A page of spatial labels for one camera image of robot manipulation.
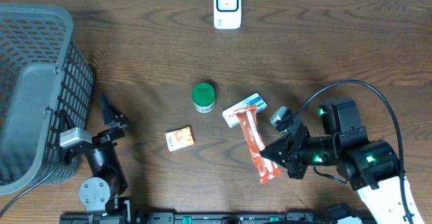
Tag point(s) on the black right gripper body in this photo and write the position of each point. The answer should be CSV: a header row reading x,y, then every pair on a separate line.
x,y
312,154

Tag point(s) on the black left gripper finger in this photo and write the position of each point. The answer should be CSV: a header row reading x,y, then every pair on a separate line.
x,y
112,116
65,122

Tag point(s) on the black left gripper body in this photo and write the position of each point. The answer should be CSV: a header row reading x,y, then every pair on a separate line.
x,y
104,140

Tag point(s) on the red Top chocolate bar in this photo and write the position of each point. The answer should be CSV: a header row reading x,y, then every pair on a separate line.
x,y
266,168

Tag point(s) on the white Panadol box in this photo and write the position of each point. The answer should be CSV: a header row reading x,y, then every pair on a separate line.
x,y
255,99

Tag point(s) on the orange tissue pack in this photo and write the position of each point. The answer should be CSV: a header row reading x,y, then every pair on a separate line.
x,y
179,139

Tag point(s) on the green lid jar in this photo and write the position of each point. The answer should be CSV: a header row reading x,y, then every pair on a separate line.
x,y
203,97

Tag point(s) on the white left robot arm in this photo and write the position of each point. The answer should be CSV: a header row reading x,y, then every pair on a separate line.
x,y
99,193

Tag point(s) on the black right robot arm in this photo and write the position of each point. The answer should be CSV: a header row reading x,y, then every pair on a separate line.
x,y
372,168

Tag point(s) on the white barcode scanner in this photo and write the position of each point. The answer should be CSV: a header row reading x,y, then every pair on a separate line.
x,y
227,14

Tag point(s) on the grey plastic basket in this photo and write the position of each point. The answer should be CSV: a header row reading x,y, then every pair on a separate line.
x,y
42,72

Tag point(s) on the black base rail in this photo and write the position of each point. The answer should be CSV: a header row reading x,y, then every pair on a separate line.
x,y
290,217

